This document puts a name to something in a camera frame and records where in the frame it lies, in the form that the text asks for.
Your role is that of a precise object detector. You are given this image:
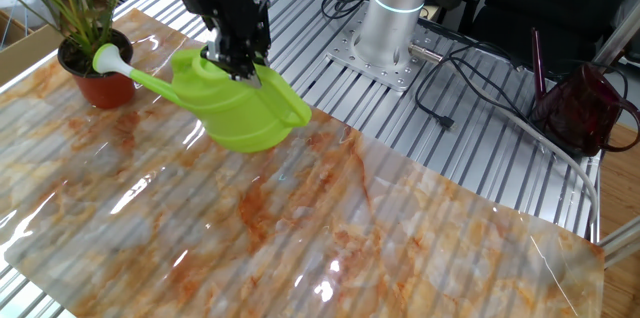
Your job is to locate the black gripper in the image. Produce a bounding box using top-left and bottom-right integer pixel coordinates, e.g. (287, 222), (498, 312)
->
(177, 0), (273, 90)

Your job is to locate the green plastic watering can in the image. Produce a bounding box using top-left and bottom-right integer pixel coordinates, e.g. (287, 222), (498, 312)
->
(92, 42), (313, 154)

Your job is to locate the green plant in terracotta pot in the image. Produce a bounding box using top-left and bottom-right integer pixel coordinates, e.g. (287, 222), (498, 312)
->
(0, 0), (136, 110)

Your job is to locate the brown cardboard box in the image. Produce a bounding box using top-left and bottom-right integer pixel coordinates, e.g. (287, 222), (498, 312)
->
(0, 10), (64, 87)

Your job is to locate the orange marble pattern mat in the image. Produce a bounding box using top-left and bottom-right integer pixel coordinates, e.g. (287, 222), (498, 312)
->
(0, 7), (606, 318)

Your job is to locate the dark red transparent watering can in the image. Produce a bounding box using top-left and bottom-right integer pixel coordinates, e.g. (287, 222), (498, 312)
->
(529, 27), (640, 158)

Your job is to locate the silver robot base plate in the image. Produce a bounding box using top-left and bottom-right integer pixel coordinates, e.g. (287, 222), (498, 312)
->
(325, 5), (444, 93)

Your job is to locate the black usb cable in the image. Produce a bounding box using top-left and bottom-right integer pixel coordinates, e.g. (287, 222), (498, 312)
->
(414, 42), (526, 132)

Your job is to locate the grey cable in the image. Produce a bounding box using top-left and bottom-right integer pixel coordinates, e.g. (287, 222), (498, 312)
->
(449, 70), (601, 239)

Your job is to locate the aluminium frame post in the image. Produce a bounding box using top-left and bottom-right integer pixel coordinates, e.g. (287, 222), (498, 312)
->
(597, 215), (640, 269)
(593, 0), (640, 67)

